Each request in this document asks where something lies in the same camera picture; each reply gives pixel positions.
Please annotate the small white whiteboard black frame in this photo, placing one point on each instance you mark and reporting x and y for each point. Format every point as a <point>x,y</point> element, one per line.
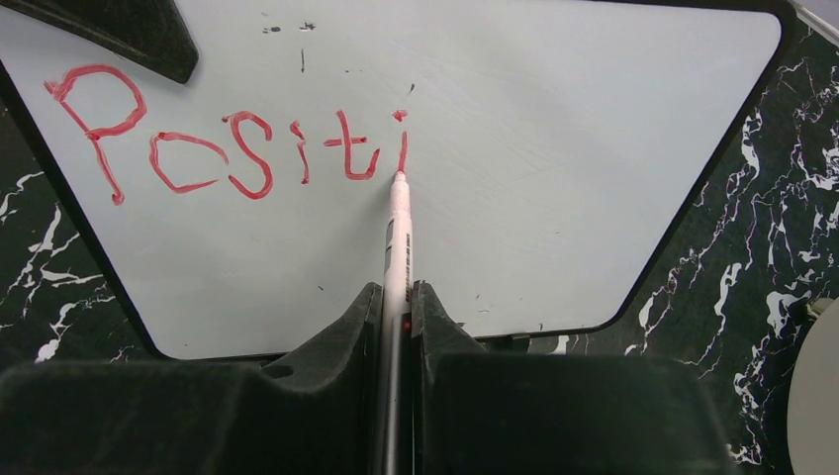
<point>550,146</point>

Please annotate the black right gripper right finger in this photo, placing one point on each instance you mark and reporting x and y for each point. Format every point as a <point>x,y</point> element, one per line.
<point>484,412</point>

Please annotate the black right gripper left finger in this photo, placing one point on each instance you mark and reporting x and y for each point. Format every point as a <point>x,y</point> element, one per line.
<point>307,412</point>

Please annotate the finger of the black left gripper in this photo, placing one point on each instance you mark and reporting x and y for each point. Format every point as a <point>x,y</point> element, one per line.
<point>151,33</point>

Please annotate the white marker pen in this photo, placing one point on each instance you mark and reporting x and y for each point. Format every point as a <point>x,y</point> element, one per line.
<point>395,327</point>

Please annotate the white cylindrical drum red rim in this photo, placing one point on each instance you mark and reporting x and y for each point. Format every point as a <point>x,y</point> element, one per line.
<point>813,400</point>

